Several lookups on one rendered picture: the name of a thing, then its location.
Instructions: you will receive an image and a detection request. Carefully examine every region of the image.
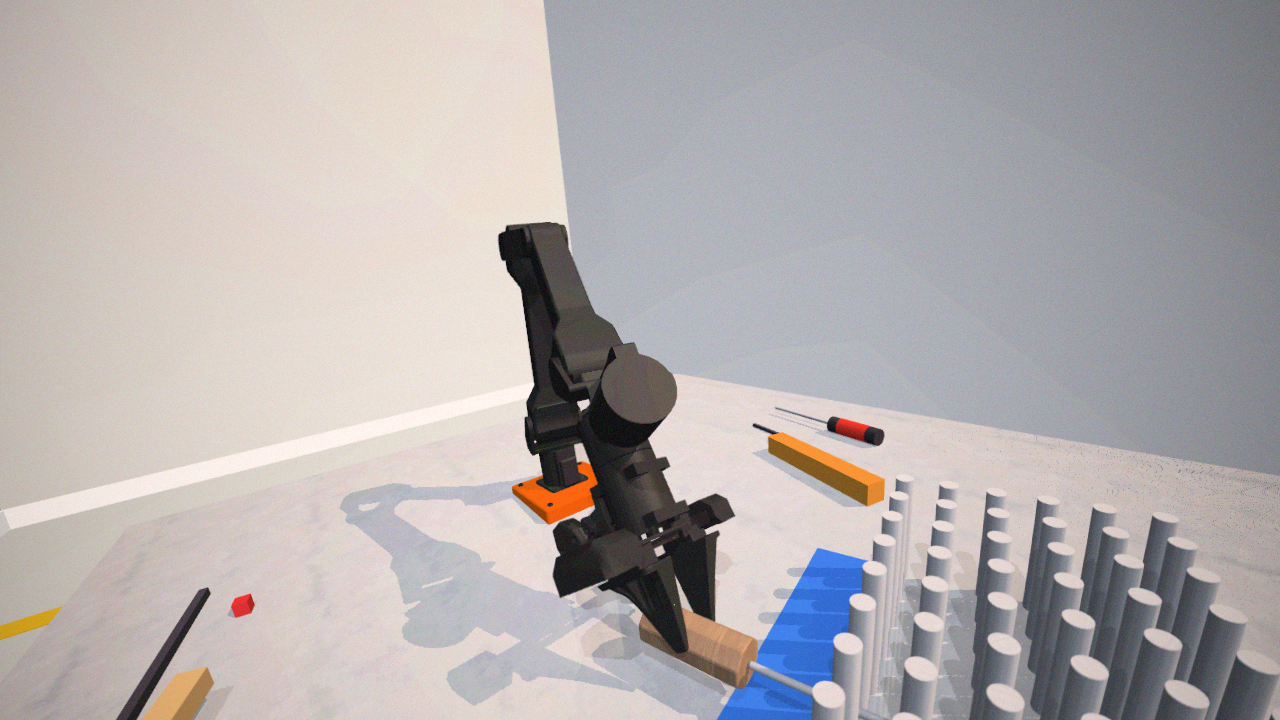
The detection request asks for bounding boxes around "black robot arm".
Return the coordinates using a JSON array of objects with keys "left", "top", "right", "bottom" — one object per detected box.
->
[{"left": 498, "top": 222, "right": 677, "bottom": 555}]

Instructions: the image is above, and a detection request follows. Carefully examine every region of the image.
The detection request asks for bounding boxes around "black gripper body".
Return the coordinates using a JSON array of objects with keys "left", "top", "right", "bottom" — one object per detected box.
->
[{"left": 552, "top": 448, "right": 735, "bottom": 598}]

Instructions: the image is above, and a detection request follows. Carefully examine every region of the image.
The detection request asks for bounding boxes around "red and black screwdriver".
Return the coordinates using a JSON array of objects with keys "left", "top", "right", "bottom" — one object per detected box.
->
[{"left": 776, "top": 406, "right": 884, "bottom": 446}]

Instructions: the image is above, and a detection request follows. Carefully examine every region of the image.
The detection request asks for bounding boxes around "blue flat strip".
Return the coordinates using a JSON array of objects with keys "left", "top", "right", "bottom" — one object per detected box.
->
[{"left": 717, "top": 548, "right": 868, "bottom": 720}]

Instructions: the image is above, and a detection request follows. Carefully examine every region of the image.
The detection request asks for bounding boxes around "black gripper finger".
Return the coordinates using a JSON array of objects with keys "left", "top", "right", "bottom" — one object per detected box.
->
[
  {"left": 658, "top": 530, "right": 721, "bottom": 623},
  {"left": 598, "top": 556, "right": 689, "bottom": 653}
]

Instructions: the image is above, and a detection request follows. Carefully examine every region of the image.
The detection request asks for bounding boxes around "orange rectangular bar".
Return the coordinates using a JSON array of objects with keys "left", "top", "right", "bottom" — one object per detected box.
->
[{"left": 768, "top": 432, "right": 884, "bottom": 506}]

